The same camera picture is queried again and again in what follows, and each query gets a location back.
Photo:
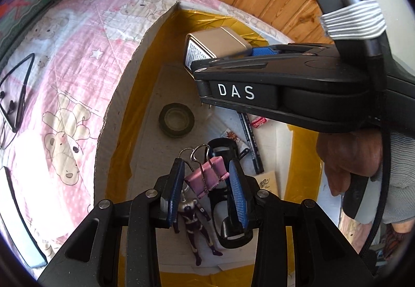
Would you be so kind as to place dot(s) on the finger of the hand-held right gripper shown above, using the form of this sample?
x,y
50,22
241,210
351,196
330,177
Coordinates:
x,y
262,51
246,66

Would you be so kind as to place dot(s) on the person's right forearm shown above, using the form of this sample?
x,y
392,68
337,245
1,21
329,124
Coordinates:
x,y
402,176

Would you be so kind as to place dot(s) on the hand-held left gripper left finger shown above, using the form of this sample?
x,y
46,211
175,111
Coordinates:
x,y
171,196

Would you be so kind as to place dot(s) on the pink bear printed blanket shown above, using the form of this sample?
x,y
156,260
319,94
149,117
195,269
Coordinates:
x,y
64,63

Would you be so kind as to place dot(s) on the person's right hand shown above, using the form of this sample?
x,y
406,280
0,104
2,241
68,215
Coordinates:
x,y
347,154

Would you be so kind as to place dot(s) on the silver purple action figure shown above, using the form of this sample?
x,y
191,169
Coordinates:
x,y
191,222

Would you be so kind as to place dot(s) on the gold metal tin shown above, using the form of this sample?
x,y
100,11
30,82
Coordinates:
x,y
220,39

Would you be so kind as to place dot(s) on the white cardboard box yellow tape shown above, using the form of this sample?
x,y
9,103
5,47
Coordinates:
x,y
120,105

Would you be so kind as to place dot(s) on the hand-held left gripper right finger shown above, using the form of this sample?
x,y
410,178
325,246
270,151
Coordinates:
x,y
238,196

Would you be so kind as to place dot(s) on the green tape roll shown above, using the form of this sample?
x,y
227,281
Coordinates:
x,y
163,125

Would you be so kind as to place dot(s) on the yellow tissue packet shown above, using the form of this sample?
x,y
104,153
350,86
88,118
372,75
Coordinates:
x,y
267,181

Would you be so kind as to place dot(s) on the red white small packet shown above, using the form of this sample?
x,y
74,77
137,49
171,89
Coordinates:
x,y
259,121

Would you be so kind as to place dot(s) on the black marker pen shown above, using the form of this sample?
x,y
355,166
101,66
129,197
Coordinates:
x,y
251,141

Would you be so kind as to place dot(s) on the pink binder clip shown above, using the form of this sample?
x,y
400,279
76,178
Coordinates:
x,y
207,173

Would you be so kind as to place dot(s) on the black neckband earphones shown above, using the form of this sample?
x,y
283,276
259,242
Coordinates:
x,y
24,92

